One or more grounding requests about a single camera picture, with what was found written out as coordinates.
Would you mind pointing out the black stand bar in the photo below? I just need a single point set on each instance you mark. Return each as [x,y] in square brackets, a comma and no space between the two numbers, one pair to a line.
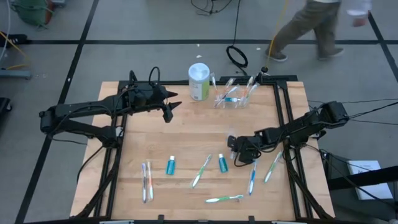
[357,180]

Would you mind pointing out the red white cup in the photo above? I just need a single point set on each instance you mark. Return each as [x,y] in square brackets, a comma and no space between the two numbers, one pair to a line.
[359,20]

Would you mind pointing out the white paper booklet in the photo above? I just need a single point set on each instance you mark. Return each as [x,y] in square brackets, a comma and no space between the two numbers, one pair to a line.
[373,191]

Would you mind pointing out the black chair base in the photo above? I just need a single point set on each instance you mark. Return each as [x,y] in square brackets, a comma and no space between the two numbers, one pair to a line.
[4,107]

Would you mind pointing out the clear acrylic organizer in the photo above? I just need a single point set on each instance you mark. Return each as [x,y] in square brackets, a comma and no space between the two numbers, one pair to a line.
[236,105]

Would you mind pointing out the black aluminium table frame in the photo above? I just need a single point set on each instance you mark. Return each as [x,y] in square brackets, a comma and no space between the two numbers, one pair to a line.
[273,82]

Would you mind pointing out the person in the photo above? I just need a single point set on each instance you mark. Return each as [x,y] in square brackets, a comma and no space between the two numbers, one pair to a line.
[298,28]

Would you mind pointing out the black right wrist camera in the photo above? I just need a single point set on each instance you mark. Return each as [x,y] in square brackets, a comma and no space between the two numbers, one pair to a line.
[232,141]

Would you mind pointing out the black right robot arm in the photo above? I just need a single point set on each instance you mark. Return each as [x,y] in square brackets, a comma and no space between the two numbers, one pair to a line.
[298,127]

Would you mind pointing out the red toothbrush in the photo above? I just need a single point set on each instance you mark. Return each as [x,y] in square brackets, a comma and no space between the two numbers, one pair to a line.
[214,81]

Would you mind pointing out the white green wipes canister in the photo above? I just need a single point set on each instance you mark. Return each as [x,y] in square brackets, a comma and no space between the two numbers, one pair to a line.
[199,77]

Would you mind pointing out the person's foot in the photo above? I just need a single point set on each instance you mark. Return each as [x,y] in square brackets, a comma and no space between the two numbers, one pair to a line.
[15,39]

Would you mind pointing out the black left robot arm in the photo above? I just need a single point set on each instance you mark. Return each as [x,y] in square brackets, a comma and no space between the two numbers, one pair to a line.
[87,107]

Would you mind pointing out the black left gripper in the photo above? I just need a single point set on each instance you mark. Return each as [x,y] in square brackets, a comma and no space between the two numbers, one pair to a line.
[149,96]

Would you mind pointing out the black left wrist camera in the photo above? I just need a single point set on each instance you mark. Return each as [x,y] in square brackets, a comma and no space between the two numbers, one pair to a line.
[168,116]

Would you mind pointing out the dark storage bin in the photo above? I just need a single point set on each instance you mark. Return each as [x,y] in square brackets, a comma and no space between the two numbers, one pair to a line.
[340,205]

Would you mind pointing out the grey stand base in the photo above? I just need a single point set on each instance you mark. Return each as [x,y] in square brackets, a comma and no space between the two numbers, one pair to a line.
[15,74]

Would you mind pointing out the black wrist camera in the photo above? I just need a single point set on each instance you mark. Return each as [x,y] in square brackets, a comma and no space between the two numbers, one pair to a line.
[232,141]
[168,116]

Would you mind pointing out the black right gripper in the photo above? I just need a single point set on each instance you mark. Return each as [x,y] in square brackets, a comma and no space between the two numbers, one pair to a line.
[248,146]

